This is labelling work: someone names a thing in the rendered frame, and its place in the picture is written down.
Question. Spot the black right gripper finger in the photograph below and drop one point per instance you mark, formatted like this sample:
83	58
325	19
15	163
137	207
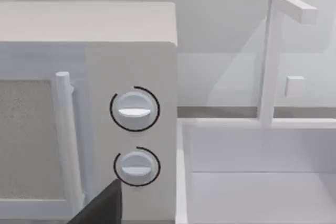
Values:
105	205

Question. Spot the white microwave knob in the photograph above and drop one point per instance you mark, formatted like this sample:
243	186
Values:
134	108
136	166

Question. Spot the pale microwave door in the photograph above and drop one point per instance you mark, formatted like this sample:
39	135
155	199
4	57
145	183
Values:
29	129

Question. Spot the white sink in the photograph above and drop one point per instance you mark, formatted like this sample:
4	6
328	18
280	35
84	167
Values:
257	171

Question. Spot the pale microwave oven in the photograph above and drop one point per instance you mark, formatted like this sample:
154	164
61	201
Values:
131	51

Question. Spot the tall white tap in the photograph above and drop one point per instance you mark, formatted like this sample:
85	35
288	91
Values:
273	58

